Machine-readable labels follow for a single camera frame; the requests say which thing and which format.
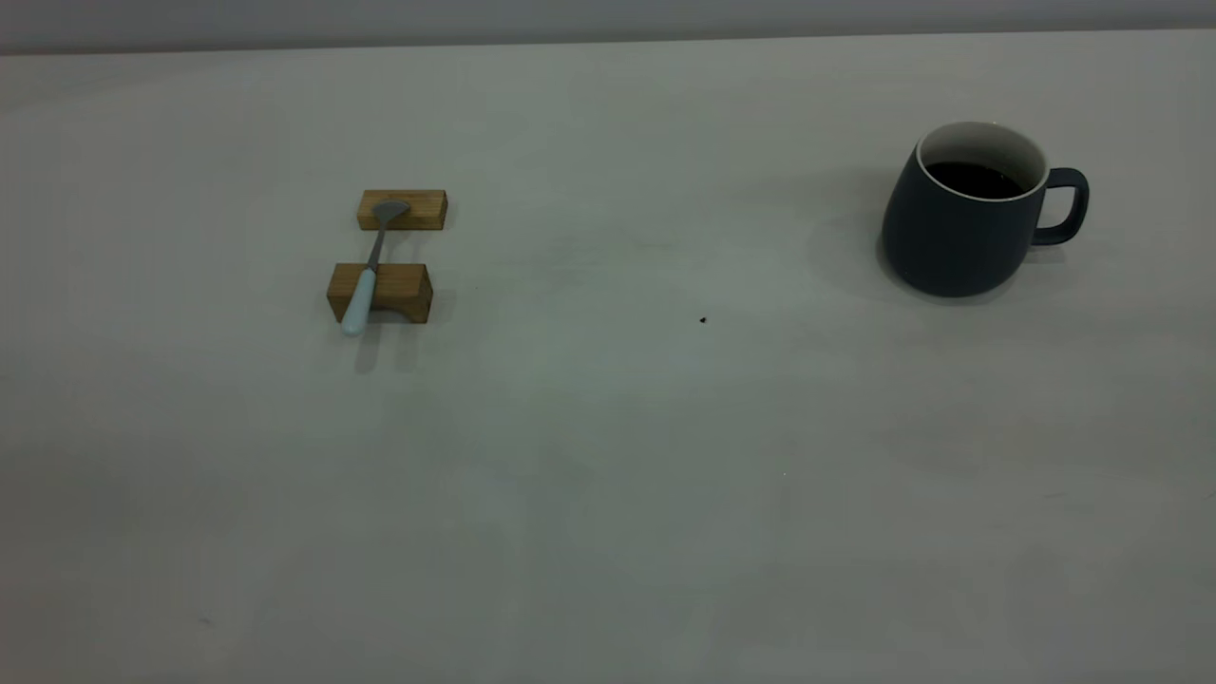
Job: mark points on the flat wooden block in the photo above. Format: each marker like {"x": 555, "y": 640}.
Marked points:
{"x": 427, "y": 211}

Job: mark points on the arched wooden block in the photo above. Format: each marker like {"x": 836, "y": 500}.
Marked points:
{"x": 408, "y": 290}

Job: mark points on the dark grey ceramic mug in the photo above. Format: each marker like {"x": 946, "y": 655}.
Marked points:
{"x": 950, "y": 237}

